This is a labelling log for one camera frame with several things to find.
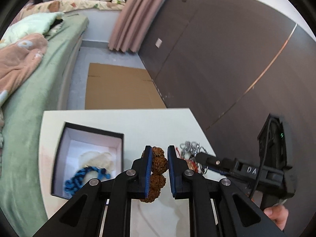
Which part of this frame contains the pink curtain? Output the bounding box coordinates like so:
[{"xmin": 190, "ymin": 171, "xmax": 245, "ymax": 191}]
[{"xmin": 108, "ymin": 0, "xmax": 176, "ymax": 53}]

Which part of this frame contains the red string bracelet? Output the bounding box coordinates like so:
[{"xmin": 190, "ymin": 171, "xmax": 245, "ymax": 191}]
[{"xmin": 176, "ymin": 148, "xmax": 208, "ymax": 176}]

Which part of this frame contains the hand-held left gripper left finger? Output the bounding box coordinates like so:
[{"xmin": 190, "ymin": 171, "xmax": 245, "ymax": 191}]
[{"xmin": 32, "ymin": 145, "xmax": 152, "ymax": 237}]

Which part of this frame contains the flattened cardboard sheet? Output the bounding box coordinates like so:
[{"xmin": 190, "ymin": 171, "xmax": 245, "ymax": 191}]
[{"xmin": 85, "ymin": 63, "xmax": 167, "ymax": 110}]

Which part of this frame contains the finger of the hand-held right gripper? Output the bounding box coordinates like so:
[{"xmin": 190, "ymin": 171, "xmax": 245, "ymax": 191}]
[
  {"xmin": 196, "ymin": 152, "xmax": 238, "ymax": 171},
  {"xmin": 208, "ymin": 166, "xmax": 233, "ymax": 179}
]

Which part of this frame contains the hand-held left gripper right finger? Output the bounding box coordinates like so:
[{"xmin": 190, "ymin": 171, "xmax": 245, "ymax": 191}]
[{"xmin": 167, "ymin": 145, "xmax": 285, "ymax": 237}]

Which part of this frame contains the person's right hand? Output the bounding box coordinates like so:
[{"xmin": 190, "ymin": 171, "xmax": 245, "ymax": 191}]
[{"xmin": 264, "ymin": 204, "xmax": 289, "ymax": 230}]

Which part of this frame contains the black jewelry box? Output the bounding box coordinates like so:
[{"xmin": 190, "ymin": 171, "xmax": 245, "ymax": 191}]
[{"xmin": 51, "ymin": 121, "xmax": 124, "ymax": 200}]

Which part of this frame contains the silver chain necklace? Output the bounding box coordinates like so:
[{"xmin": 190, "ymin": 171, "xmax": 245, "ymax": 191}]
[{"xmin": 179, "ymin": 141, "xmax": 201, "ymax": 159}]

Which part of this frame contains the white bead bracelet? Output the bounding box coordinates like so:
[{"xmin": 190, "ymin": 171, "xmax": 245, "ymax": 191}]
[{"xmin": 79, "ymin": 150, "xmax": 115, "ymax": 178}]

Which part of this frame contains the floral windowsill mat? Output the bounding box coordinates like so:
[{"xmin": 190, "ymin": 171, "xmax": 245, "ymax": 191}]
[{"xmin": 32, "ymin": 0, "xmax": 126, "ymax": 13}]

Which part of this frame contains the bed with green sheet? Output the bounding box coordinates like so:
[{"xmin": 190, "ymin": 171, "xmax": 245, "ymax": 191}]
[{"xmin": 0, "ymin": 13, "xmax": 89, "ymax": 235}]

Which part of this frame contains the brown rudraksha bead bracelet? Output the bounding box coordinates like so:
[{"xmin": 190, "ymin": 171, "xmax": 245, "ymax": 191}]
[{"xmin": 141, "ymin": 147, "xmax": 169, "ymax": 203}]

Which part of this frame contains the peach flower print blanket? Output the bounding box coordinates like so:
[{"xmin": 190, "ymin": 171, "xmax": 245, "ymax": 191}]
[{"xmin": 0, "ymin": 33, "xmax": 48, "ymax": 114}]

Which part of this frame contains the blue braided bracelet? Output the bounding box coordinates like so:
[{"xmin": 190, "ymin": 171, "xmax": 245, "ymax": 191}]
[{"xmin": 65, "ymin": 166, "xmax": 111, "ymax": 193}]

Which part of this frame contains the light green quilt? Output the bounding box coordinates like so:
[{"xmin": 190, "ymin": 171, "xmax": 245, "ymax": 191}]
[{"xmin": 0, "ymin": 12, "xmax": 65, "ymax": 48}]

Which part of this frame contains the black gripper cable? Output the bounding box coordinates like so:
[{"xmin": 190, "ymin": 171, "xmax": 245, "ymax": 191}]
[{"xmin": 248, "ymin": 117, "xmax": 276, "ymax": 199}]

